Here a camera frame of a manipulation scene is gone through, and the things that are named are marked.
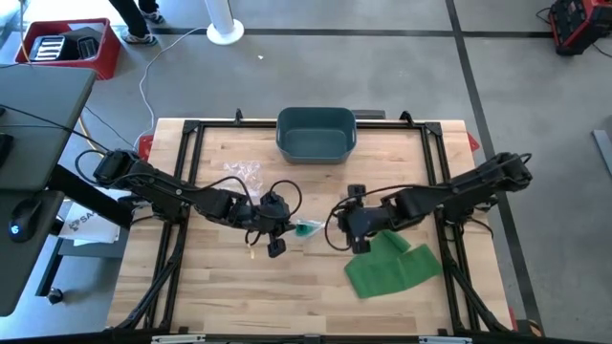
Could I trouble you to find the black metal table frame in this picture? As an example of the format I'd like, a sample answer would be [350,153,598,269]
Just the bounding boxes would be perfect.
[114,108,515,335]

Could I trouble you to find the person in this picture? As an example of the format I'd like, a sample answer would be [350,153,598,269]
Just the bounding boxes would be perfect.
[108,0,166,48]

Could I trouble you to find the teal plastic bin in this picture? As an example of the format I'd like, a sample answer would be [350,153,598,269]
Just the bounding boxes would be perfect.
[275,106,359,166]

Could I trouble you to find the clear plastic bag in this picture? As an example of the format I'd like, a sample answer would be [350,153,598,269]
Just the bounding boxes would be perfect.
[223,160,265,197]

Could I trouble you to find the black silver toaster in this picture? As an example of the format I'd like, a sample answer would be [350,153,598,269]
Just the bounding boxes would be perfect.
[28,33,80,64]

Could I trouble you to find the white printed paper sheet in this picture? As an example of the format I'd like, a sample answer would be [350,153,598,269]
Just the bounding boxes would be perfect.
[57,200,121,247]

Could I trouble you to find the white floor cable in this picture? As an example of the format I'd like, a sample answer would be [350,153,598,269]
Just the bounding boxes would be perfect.
[132,26,209,161]

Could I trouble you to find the silver metal bracket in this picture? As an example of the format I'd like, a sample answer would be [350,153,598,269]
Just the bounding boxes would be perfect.
[151,333,207,344]
[419,335,473,344]

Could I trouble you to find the grey desk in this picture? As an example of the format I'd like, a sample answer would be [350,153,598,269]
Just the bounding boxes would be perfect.
[0,64,98,317]

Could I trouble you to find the grey metal bar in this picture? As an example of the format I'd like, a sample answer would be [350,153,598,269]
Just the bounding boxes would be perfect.
[591,128,612,179]

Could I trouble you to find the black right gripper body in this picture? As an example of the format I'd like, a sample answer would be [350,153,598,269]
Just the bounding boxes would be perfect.
[336,183,384,255]

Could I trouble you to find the teal elastic bandage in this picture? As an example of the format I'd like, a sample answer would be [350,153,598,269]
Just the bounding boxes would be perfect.
[294,218,326,238]

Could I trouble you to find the red and black device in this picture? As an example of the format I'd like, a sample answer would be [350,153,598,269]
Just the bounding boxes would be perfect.
[547,0,612,57]

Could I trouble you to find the red plastic crate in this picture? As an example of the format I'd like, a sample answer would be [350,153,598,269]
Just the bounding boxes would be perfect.
[14,17,122,81]

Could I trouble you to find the orange black striped clamp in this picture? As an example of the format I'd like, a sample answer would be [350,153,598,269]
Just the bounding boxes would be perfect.
[518,317,544,338]

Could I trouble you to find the small black toaster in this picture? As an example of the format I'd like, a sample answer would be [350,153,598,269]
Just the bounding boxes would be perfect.
[76,35,101,61]

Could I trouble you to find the dark green elastic bandage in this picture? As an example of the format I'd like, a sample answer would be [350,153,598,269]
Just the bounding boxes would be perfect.
[343,229,444,300]

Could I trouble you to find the white pole with round base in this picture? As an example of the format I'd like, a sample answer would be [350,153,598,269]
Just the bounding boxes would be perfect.
[204,0,246,46]

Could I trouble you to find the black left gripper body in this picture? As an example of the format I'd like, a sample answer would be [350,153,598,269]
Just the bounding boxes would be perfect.
[232,190,295,260]

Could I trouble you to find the black desk support beam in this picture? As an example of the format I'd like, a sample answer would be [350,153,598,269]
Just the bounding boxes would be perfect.
[46,163,136,229]

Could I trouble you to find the black computer mouse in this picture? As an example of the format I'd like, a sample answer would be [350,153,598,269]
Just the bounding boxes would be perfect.
[8,197,45,244]

